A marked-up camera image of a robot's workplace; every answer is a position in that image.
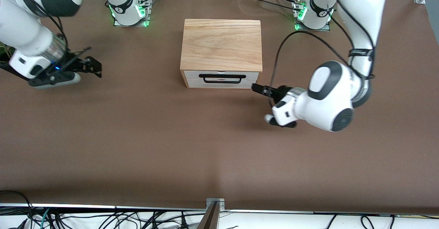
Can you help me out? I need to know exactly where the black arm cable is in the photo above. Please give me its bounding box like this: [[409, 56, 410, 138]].
[[44, 12, 92, 72], [269, 0, 376, 108]]

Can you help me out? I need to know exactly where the light wooden drawer cabinet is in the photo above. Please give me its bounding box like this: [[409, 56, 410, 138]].
[[180, 19, 263, 89]]

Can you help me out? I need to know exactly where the long black table cable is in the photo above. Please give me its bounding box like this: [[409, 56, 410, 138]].
[[240, 0, 297, 9]]

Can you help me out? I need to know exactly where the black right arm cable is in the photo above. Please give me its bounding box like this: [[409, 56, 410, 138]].
[[44, 12, 92, 72]]

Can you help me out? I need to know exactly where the grey metal edge bracket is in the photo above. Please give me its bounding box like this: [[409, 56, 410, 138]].
[[205, 198, 226, 211]]

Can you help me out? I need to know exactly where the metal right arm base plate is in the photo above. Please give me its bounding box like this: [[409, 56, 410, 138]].
[[113, 0, 151, 27]]

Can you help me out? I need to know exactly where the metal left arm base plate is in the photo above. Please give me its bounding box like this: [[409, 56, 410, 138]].
[[294, 21, 331, 31]]

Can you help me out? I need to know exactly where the teal cable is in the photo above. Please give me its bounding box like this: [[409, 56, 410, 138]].
[[38, 207, 52, 229]]

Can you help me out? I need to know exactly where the brown table cover mat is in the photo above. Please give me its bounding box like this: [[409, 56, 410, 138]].
[[0, 0, 439, 216]]

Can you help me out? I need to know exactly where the white-fronted drawer with black handle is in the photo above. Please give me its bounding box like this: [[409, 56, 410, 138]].
[[184, 70, 260, 89]]

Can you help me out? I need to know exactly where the thin black floor cable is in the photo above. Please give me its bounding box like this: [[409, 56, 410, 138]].
[[325, 214, 339, 229]]

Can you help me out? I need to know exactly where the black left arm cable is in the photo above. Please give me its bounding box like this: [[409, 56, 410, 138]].
[[269, 0, 376, 108]]

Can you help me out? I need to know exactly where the black looped floor cable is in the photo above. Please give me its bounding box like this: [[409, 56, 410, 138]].
[[0, 190, 34, 220]]

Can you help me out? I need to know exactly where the dark angled mounting bar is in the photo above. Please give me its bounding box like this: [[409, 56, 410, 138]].
[[197, 202, 220, 229]]

